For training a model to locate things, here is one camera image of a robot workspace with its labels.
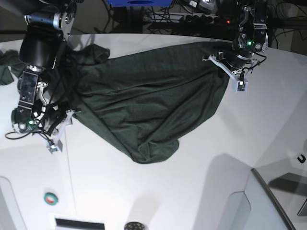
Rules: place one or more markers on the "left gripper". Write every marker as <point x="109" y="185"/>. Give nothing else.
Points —
<point x="236" y="61"/>

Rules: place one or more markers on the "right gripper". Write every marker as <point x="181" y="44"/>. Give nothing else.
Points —
<point x="53" y="119"/>

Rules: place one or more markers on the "dark green t-shirt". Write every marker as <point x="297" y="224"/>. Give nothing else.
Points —
<point x="141" y="103"/>

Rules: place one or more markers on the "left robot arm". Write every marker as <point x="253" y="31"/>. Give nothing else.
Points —
<point x="251" y="33"/>

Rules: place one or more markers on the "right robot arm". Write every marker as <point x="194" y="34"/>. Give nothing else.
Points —
<point x="49" y="25"/>

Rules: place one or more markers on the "black power strip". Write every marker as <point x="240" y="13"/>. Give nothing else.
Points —
<point x="206" y="19"/>

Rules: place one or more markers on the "green tape roll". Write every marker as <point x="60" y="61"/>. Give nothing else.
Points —
<point x="51" y="199"/>

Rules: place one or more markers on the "black U-shaped hook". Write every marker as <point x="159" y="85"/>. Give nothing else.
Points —
<point x="302" y="159"/>

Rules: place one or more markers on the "blue bin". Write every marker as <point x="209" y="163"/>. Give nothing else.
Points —
<point x="128" y="3"/>

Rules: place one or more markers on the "grey metal tray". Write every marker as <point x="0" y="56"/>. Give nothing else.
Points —
<point x="289" y="189"/>

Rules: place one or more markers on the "black perforated round object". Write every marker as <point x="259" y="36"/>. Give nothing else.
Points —
<point x="134" y="226"/>

